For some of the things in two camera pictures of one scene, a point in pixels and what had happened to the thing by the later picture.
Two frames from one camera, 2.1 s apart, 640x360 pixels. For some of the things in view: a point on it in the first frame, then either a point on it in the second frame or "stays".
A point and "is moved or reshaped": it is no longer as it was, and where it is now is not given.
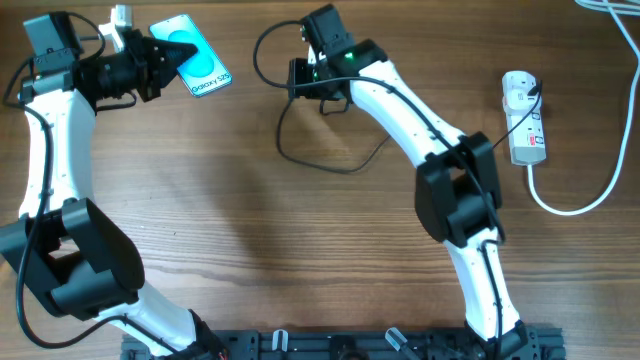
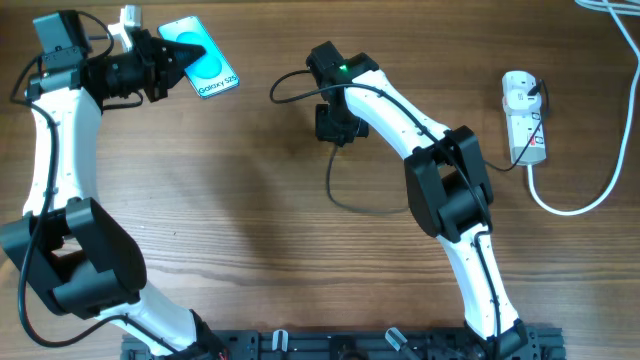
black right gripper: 299,71 -> 326,133
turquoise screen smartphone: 203,71 is moved or reshaped
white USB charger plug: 517,100 stays
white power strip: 527,137 stays
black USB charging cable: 379,146 -> 534,91
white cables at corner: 614,7 stays
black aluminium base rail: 526,343 stays
